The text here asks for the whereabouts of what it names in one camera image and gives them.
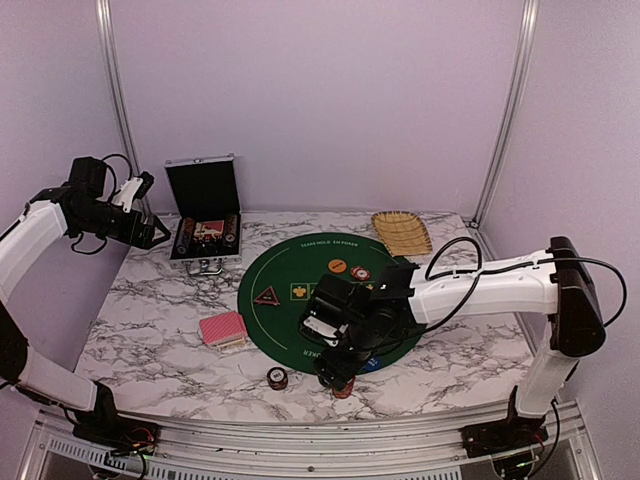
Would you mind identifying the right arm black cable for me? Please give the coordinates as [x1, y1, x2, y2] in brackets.
[394, 237, 627, 341]

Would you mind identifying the front aluminium rail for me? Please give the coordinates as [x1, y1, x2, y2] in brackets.
[2, 401, 604, 479]

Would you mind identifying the red card deck in case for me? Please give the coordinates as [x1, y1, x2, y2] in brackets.
[194, 220, 224, 239]

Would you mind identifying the left chip row in case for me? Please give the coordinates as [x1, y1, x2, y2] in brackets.
[174, 217, 196, 255]

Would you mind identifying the right aluminium frame post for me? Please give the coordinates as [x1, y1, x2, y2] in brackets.
[469, 0, 540, 229]

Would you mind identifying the blue small blind button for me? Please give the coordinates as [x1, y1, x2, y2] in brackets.
[362, 356, 382, 373]

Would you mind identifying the right chip row in case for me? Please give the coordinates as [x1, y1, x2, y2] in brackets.
[222, 214, 238, 248]

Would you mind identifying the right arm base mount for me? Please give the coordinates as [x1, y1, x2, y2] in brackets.
[460, 421, 549, 458]

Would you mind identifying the pink playing card deck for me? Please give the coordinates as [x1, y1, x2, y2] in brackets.
[199, 311, 248, 348]

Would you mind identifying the triangular dealer button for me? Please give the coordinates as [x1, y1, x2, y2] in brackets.
[253, 286, 280, 306]

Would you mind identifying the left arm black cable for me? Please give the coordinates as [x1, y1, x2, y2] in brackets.
[69, 153, 134, 256]

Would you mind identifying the left aluminium frame post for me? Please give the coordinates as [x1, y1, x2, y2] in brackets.
[95, 0, 142, 174]

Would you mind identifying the red poker chip stack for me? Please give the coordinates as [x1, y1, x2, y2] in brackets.
[332, 377, 356, 399]

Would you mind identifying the chip row in case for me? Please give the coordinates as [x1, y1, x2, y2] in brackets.
[222, 214, 238, 248]
[174, 217, 196, 255]

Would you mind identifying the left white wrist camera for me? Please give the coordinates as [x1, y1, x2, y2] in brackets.
[110, 171, 155, 213]

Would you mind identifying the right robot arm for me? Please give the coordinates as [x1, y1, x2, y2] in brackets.
[299, 237, 606, 448]

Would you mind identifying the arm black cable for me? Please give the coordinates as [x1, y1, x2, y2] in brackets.
[394, 237, 627, 341]
[69, 153, 134, 256]

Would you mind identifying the woven bamboo tray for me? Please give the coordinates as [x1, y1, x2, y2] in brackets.
[371, 211, 433, 257]

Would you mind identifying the green round poker mat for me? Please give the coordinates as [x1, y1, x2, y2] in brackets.
[237, 233, 409, 374]

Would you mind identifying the aluminium poker chip case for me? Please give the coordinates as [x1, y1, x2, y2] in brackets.
[165, 153, 242, 277]

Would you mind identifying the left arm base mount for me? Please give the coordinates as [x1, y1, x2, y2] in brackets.
[73, 418, 160, 456]

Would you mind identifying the aluminium frame post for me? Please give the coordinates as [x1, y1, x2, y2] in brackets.
[469, 0, 540, 229]
[95, 0, 142, 174]

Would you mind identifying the dark poker chip stack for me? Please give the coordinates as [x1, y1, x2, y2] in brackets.
[267, 367, 288, 391]

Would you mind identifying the orange big blind button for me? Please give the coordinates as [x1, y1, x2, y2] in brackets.
[328, 259, 348, 274]

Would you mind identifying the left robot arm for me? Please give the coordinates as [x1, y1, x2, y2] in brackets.
[1, 156, 170, 445]

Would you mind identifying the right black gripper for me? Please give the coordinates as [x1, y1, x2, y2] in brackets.
[311, 319, 382, 392]

